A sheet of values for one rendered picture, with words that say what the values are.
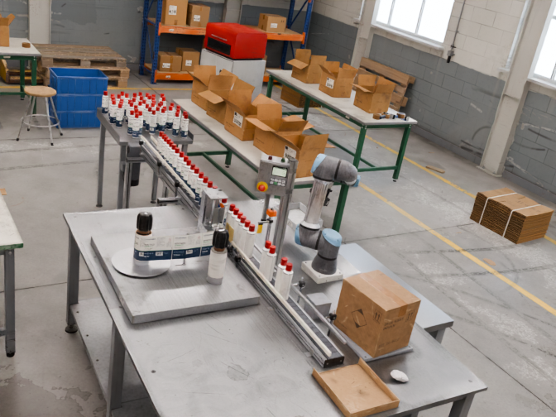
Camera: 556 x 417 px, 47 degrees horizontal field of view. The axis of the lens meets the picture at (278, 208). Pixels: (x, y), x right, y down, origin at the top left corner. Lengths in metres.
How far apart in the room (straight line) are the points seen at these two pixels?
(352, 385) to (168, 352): 0.83
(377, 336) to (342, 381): 0.28
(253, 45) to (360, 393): 6.61
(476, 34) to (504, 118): 1.28
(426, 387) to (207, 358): 1.00
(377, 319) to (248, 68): 6.31
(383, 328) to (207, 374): 0.83
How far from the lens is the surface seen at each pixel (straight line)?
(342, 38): 11.69
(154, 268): 3.42
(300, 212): 4.15
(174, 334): 3.05
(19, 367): 4.19
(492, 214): 7.21
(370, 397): 2.92
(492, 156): 9.18
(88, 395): 3.98
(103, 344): 3.98
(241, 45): 8.77
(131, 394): 3.65
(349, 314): 3.16
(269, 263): 3.38
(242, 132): 5.81
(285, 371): 2.94
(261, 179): 3.44
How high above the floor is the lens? 2.64
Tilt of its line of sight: 24 degrees down
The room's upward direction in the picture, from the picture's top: 10 degrees clockwise
